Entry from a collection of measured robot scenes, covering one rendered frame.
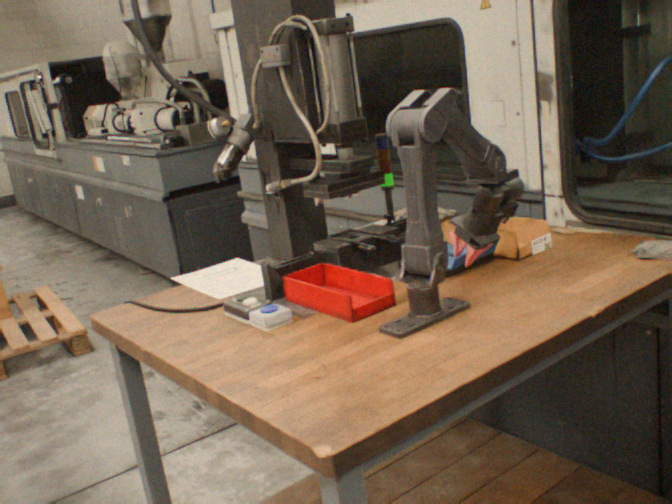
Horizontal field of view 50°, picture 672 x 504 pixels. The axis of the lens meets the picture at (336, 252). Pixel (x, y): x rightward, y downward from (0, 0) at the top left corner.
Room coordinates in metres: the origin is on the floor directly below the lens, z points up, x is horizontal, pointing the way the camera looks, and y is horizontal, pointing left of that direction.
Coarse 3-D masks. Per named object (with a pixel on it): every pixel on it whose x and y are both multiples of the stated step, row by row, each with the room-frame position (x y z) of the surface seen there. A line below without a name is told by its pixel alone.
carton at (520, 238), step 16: (448, 224) 1.83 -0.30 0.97; (512, 224) 1.80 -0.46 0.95; (528, 224) 1.76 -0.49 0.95; (544, 224) 1.72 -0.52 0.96; (448, 240) 1.83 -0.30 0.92; (512, 240) 1.66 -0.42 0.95; (528, 240) 1.76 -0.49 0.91; (544, 240) 1.71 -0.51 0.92; (496, 256) 1.70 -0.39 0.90; (512, 256) 1.66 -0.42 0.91; (528, 256) 1.67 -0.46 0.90
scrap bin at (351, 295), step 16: (304, 272) 1.63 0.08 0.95; (320, 272) 1.65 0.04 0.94; (336, 272) 1.62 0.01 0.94; (352, 272) 1.57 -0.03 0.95; (288, 288) 1.58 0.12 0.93; (304, 288) 1.52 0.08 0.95; (320, 288) 1.47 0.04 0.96; (336, 288) 1.62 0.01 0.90; (352, 288) 1.57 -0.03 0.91; (368, 288) 1.53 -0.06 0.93; (384, 288) 1.48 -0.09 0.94; (304, 304) 1.53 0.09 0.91; (320, 304) 1.48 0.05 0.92; (336, 304) 1.43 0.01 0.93; (352, 304) 1.49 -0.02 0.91; (368, 304) 1.42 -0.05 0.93; (384, 304) 1.44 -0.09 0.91; (352, 320) 1.39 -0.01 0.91
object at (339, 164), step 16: (336, 144) 1.77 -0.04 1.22; (352, 144) 1.76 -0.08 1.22; (288, 160) 1.92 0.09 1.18; (304, 160) 1.86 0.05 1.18; (336, 160) 1.77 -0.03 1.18; (352, 160) 1.73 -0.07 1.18; (368, 160) 1.74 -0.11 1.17; (336, 176) 1.74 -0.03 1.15; (352, 176) 1.75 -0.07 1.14; (368, 176) 1.75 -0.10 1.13; (384, 176) 1.78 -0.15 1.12; (304, 192) 1.76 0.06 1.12; (320, 192) 1.70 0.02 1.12; (336, 192) 1.69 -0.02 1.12; (352, 192) 1.72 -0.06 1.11
